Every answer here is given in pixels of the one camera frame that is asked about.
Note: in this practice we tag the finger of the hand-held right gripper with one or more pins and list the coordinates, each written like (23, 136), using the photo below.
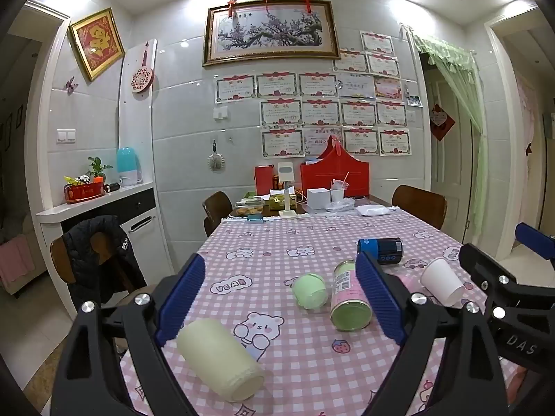
(535, 238)
(481, 264)

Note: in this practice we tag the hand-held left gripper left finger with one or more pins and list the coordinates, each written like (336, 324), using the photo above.
(182, 297)

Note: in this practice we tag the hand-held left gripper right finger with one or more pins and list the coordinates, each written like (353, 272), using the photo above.
(381, 301)

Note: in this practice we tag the white paper cup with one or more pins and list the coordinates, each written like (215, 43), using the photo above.
(440, 281)

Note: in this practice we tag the pale yellow cup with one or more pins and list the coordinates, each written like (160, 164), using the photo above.
(217, 355)

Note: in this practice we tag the plastic cup with straw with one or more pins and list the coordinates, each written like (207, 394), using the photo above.
(338, 193)

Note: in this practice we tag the pink and green can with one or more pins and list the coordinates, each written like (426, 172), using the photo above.
(347, 301)

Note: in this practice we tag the dark blue can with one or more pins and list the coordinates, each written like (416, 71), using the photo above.
(386, 249)

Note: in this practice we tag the brown wooden chair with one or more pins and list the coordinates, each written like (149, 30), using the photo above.
(217, 210)
(420, 203)

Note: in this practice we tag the white plastic bag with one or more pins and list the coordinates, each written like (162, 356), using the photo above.
(375, 211)

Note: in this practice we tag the black puffer jacket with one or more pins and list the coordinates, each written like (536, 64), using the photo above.
(104, 247)

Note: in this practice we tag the white and black sideboard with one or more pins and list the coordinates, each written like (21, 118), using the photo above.
(138, 212)

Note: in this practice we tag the white door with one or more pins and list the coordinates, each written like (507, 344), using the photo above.
(451, 173)

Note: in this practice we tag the clear cookie container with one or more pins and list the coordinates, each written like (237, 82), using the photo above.
(247, 211)

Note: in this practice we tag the pink checked bear tablecloth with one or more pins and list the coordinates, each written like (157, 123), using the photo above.
(277, 242)

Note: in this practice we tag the green door curtain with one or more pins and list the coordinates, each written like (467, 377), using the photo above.
(472, 138)

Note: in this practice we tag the white square box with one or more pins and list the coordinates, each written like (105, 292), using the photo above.
(318, 199)

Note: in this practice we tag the wooden chair with jacket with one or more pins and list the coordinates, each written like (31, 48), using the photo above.
(58, 264)

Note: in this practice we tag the red gift bag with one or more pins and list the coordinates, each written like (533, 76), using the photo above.
(347, 177)

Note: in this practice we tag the gold box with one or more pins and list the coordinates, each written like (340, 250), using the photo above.
(277, 201)

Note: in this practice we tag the hanging round brush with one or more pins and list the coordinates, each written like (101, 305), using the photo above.
(215, 161)

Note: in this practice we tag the light blue humidifier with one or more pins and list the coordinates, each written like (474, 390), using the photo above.
(129, 164)

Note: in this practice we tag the red tin tray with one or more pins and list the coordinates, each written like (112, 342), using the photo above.
(84, 193)

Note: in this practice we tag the red box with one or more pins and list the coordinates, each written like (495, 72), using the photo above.
(263, 180)

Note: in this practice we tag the red heart door decoration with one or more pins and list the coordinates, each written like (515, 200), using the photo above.
(442, 121)

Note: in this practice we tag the small green potted plant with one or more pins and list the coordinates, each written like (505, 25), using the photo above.
(97, 167)

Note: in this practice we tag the white desk stand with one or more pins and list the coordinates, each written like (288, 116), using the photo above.
(286, 173)

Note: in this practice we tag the pink towel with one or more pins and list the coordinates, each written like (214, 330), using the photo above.
(15, 262)

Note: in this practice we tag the round red hanging ornament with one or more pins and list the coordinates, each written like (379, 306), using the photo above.
(143, 80)

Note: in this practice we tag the gold framed red picture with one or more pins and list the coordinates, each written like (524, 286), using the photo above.
(97, 43)

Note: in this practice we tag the framed plum blossom picture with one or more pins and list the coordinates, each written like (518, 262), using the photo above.
(271, 30)

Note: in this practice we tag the small wall photo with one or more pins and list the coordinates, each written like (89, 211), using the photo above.
(414, 101)

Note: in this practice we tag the white wall socket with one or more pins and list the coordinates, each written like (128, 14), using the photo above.
(220, 112)

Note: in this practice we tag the group of wall certificates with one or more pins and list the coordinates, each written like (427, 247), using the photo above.
(321, 112)

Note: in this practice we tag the white light switch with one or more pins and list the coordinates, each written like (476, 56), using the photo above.
(66, 135)

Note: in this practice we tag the butterfly wall sticker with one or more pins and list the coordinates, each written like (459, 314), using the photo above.
(70, 84)

